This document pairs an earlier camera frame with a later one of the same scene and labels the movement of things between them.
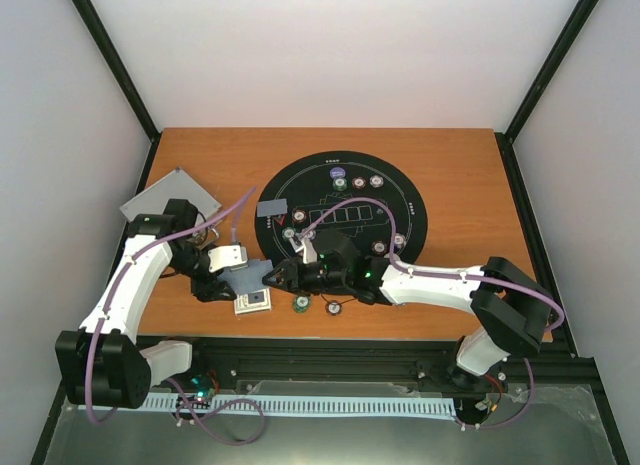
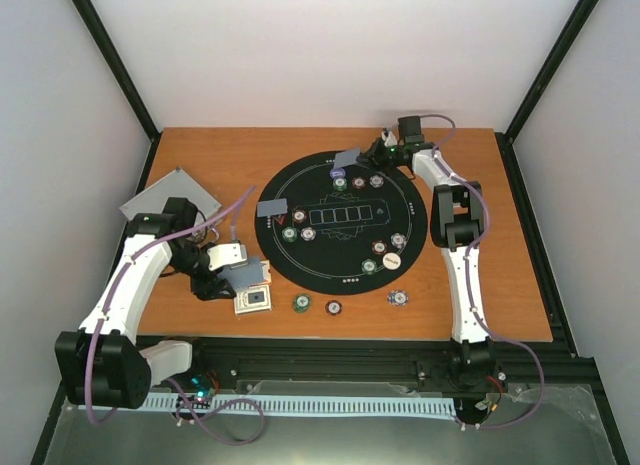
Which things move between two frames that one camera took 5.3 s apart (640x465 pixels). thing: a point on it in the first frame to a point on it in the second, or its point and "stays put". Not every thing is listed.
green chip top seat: [339, 184] stays put
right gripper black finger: [280, 276] to [365, 160]
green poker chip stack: [301, 304] stays put
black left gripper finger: [209, 287] stays put
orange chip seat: [379, 247] stays put
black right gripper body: [312, 283] to [385, 159]
